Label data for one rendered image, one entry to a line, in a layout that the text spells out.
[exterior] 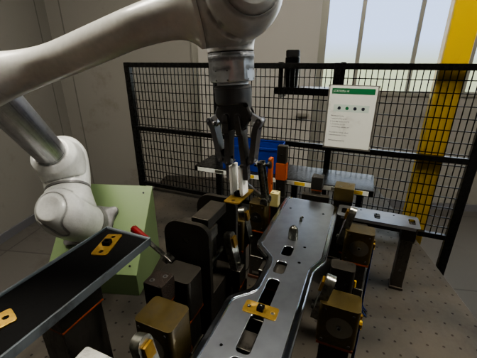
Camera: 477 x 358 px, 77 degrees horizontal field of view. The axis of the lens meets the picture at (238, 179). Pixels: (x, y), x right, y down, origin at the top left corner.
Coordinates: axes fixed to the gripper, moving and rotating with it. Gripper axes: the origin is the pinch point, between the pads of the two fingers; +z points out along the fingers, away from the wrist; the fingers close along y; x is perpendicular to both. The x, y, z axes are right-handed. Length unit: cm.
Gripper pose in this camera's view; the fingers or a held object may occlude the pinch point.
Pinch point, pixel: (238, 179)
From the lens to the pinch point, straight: 66.5
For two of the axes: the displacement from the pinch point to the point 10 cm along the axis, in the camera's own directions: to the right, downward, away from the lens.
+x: 4.5, -3.3, 8.3
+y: 8.9, 1.0, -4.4
